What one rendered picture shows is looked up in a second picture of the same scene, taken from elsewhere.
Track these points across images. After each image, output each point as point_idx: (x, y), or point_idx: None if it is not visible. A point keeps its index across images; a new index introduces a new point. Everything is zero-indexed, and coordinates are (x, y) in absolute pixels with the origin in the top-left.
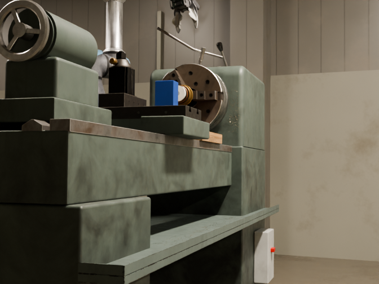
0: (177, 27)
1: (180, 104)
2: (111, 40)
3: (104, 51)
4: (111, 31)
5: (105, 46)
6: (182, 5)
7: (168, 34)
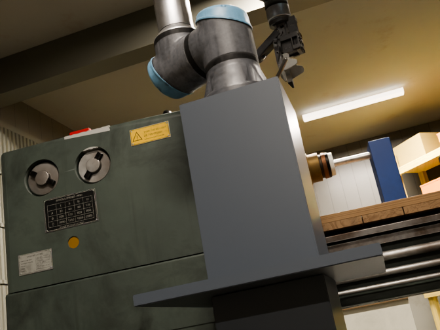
0: (285, 73)
1: (316, 181)
2: (192, 17)
3: (194, 28)
4: (188, 0)
5: (183, 19)
6: (303, 52)
7: (280, 74)
